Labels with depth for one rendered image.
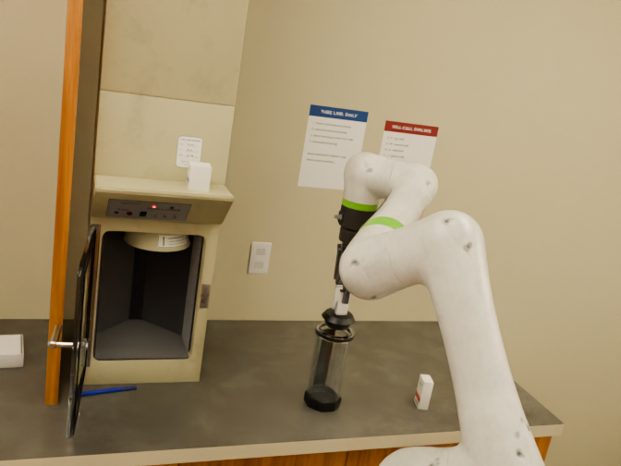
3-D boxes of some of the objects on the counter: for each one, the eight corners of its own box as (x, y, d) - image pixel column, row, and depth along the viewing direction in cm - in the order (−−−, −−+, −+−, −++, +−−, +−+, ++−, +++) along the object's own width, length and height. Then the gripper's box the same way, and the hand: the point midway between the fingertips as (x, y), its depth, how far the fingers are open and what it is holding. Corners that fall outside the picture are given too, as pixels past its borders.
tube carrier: (298, 389, 188) (310, 320, 182) (333, 388, 192) (346, 321, 186) (310, 410, 179) (323, 338, 173) (347, 409, 182) (361, 338, 176)
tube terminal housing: (76, 340, 196) (94, 78, 175) (185, 340, 208) (215, 93, 187) (77, 385, 174) (99, 90, 153) (200, 381, 186) (236, 106, 164)
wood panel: (49, 319, 207) (78, -185, 168) (59, 319, 208) (90, -182, 169) (44, 405, 163) (81, -249, 124) (57, 404, 164) (99, -244, 125)
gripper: (331, 217, 177) (316, 300, 184) (353, 236, 163) (335, 324, 170) (357, 219, 180) (341, 300, 186) (380, 238, 166) (362, 324, 172)
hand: (341, 300), depth 177 cm, fingers closed on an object, 3 cm apart
